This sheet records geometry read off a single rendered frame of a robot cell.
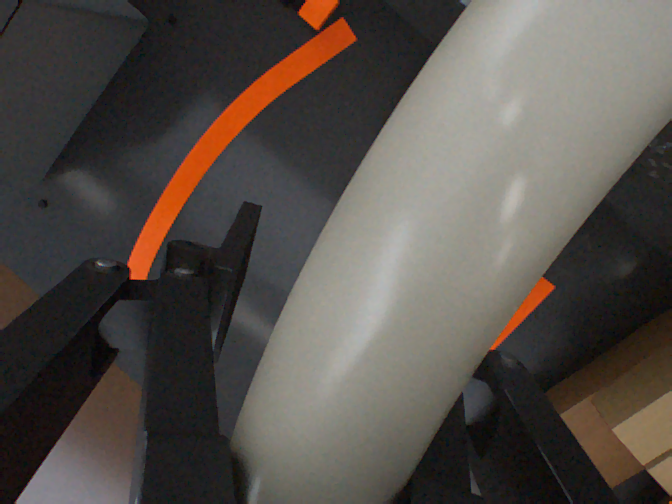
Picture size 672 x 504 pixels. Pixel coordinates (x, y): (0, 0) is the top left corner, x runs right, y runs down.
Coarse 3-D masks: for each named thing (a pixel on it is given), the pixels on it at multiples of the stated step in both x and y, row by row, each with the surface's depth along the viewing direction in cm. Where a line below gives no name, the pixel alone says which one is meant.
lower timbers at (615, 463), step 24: (648, 336) 105; (600, 360) 109; (624, 360) 104; (576, 384) 109; (600, 384) 104; (576, 408) 105; (576, 432) 107; (600, 432) 107; (600, 456) 109; (624, 456) 109; (624, 480) 111
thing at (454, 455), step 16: (448, 416) 11; (464, 416) 11; (448, 432) 10; (464, 432) 10; (432, 448) 10; (448, 448) 10; (464, 448) 10; (432, 464) 9; (448, 464) 9; (464, 464) 10; (416, 480) 8; (432, 480) 8; (448, 480) 9; (464, 480) 9; (416, 496) 8; (432, 496) 8; (448, 496) 8; (464, 496) 8; (480, 496) 8
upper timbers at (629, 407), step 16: (640, 368) 100; (656, 368) 98; (624, 384) 100; (640, 384) 98; (656, 384) 95; (592, 400) 104; (608, 400) 100; (624, 400) 98; (640, 400) 95; (656, 400) 93; (608, 416) 98; (624, 416) 95; (640, 416) 94; (656, 416) 94; (624, 432) 95; (640, 432) 95; (656, 432) 95; (640, 448) 96; (656, 448) 96; (656, 464) 97; (656, 480) 99
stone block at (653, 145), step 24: (384, 0) 66; (408, 0) 53; (432, 0) 44; (456, 0) 38; (432, 24) 54; (648, 144) 37; (648, 168) 38; (624, 192) 51; (648, 192) 42; (624, 216) 65; (648, 216) 52; (648, 240) 66
